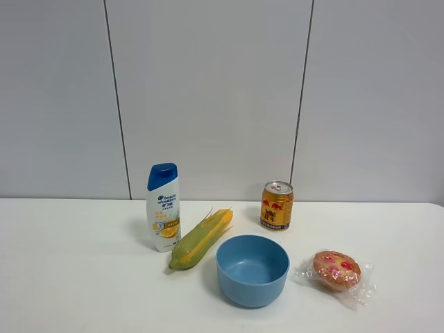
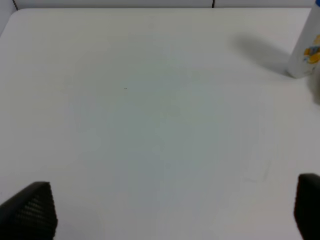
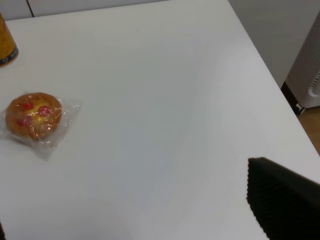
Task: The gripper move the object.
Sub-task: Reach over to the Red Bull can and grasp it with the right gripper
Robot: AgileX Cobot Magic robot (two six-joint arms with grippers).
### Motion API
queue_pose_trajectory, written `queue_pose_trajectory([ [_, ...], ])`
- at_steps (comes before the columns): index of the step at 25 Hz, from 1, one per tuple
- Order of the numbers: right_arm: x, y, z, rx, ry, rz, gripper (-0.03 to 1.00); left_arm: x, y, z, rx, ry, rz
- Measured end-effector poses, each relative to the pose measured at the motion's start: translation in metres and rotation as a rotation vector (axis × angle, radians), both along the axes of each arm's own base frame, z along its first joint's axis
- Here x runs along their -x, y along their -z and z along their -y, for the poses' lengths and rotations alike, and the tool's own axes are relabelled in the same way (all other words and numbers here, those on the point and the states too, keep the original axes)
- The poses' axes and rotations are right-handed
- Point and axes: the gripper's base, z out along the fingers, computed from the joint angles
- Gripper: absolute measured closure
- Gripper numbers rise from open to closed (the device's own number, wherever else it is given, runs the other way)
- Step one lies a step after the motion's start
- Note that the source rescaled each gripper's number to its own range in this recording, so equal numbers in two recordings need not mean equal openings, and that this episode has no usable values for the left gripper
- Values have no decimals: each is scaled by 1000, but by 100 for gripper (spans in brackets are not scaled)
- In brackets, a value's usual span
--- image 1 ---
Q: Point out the gold Red Bull can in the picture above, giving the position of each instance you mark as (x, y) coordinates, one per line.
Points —
(277, 205)

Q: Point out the white blue shampoo bottle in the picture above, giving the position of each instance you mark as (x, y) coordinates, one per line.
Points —
(163, 206)

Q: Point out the toy corn cob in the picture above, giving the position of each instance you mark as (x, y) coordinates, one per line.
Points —
(190, 250)

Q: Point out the blue plastic bowl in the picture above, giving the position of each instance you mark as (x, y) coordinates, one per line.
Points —
(251, 270)

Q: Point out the plastic wrapped muffin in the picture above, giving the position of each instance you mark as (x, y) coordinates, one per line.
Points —
(337, 275)

